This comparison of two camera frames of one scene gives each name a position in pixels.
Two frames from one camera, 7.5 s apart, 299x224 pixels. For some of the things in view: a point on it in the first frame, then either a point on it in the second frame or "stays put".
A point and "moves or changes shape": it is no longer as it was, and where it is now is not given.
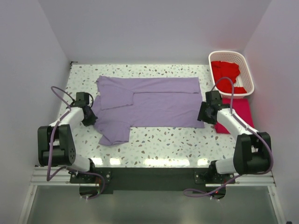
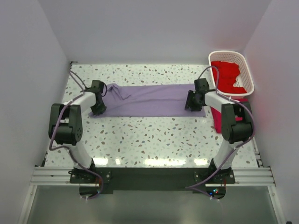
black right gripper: x=204 y=114 -> x=192 y=103
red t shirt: x=221 y=69 stays put
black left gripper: x=91 y=117 -> x=98 y=108
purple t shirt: x=121 y=103 moves or changes shape
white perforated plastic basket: x=244 y=79 stays put
